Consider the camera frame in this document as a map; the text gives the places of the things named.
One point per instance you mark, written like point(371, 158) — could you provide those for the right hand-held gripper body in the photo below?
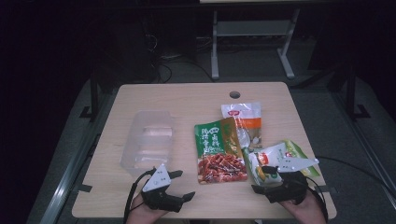
point(292, 189)

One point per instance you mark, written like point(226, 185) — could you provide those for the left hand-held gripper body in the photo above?
point(157, 181)

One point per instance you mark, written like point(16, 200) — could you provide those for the white and green snack packet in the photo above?
point(271, 158)

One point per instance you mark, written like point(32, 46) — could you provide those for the clear plastic container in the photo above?
point(146, 146)

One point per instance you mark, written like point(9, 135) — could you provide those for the white and orange snack packet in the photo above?
point(246, 113)

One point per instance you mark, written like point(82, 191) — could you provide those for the person's right hand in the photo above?
point(306, 211)

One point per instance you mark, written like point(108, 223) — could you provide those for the person's left hand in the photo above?
point(143, 214)

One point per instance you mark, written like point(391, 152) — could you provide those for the dark tape strip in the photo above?
point(84, 188)
point(328, 189)

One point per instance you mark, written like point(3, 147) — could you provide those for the dark metal stand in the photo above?
point(94, 96)
point(351, 93)

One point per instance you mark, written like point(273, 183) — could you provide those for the white metal stand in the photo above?
point(249, 28)

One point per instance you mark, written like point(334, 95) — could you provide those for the grey metal rail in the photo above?
point(71, 165)

